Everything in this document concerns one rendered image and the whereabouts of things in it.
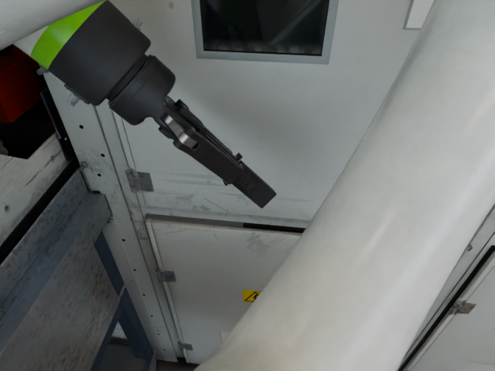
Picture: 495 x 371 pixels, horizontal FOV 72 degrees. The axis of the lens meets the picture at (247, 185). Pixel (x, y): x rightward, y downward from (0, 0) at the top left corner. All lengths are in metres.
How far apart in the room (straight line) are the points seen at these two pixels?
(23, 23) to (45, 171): 0.51
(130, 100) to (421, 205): 0.28
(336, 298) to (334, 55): 0.34
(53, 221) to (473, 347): 1.04
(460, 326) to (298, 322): 0.83
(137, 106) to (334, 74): 0.27
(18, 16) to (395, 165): 0.22
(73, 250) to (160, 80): 0.41
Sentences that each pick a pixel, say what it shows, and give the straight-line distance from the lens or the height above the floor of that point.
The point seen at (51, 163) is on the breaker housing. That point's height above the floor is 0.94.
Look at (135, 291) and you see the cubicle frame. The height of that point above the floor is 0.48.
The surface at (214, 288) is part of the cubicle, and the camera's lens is 0.90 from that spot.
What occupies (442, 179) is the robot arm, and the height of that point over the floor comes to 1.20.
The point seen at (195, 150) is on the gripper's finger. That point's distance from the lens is 0.38.
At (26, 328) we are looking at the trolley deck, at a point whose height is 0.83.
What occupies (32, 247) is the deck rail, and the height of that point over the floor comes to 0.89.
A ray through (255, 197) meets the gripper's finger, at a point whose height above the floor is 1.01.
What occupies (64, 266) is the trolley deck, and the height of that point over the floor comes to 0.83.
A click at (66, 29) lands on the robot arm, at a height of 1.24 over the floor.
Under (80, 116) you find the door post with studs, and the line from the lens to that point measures 0.67.
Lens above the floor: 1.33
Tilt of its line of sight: 42 degrees down
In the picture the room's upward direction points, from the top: straight up
